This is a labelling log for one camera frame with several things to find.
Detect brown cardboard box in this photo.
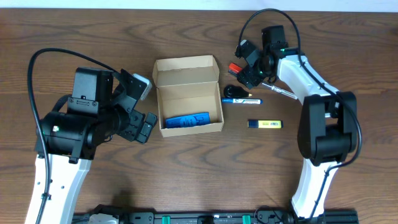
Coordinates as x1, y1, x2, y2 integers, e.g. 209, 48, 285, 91
152, 55, 224, 138

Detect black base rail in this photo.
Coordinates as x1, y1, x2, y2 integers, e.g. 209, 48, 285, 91
72, 205, 359, 224

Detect blue whiteboard marker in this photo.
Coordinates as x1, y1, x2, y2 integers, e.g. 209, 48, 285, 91
221, 98, 262, 105

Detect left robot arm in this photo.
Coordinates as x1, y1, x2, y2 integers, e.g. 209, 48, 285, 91
25, 67, 157, 223

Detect blue plastic holder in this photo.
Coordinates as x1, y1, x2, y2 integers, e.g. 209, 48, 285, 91
165, 112, 211, 129

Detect yellow highlighter with blue cap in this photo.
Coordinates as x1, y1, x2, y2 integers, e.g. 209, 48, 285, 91
248, 119, 284, 129

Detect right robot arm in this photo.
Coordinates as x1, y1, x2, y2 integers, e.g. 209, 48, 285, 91
235, 26, 361, 223

